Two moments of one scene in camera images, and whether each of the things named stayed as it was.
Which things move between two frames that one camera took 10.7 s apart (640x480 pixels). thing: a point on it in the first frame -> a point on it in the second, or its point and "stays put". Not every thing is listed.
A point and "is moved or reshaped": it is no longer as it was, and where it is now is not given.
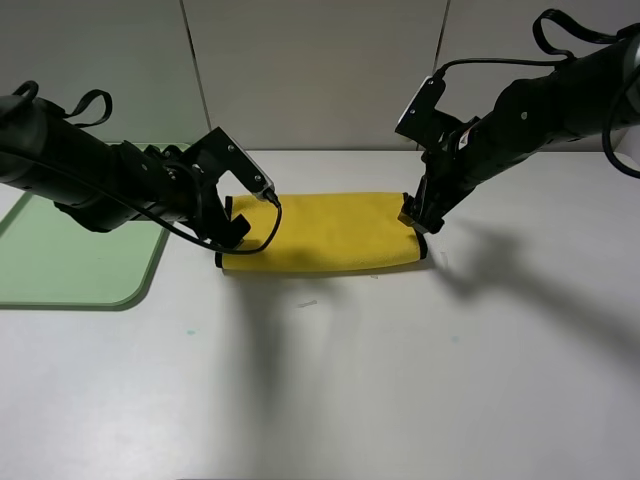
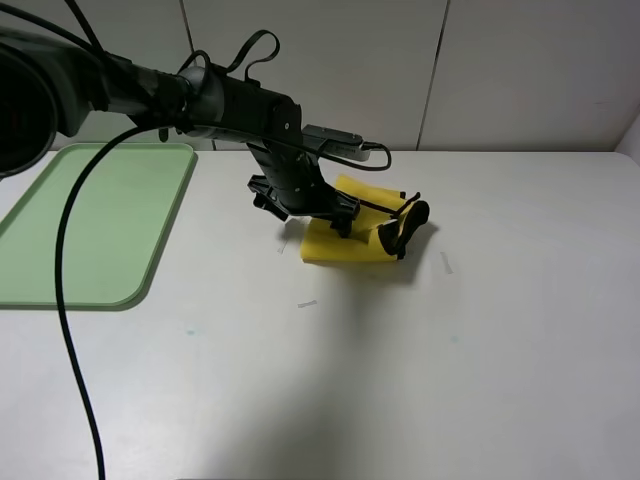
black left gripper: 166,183 -> 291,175
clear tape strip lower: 307,304 stays put
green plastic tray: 50,261 stays put
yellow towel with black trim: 319,232 is moved or reshaped
